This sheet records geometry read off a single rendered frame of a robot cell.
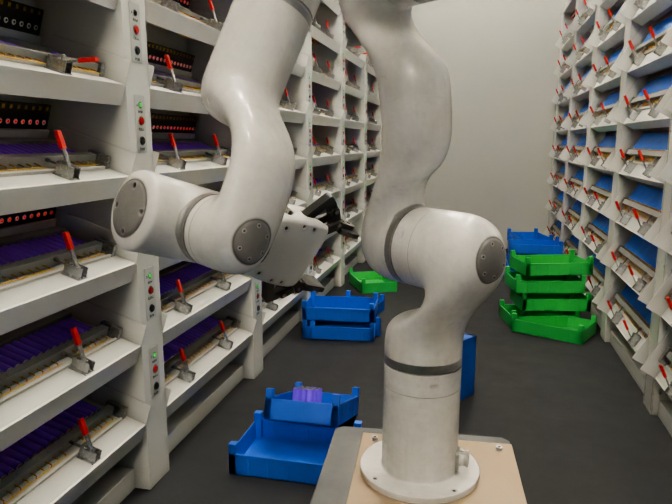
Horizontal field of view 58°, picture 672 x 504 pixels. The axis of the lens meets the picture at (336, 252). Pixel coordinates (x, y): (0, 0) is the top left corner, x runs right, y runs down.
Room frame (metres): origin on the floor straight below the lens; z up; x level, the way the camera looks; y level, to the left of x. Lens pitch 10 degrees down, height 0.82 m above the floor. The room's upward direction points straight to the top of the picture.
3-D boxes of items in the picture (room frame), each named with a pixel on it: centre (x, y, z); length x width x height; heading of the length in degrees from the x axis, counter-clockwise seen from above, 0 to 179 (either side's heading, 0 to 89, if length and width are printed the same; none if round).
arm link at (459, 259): (0.87, -0.16, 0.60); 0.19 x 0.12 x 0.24; 39
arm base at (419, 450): (0.90, -0.13, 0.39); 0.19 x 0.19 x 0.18
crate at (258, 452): (1.45, 0.10, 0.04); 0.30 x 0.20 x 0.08; 77
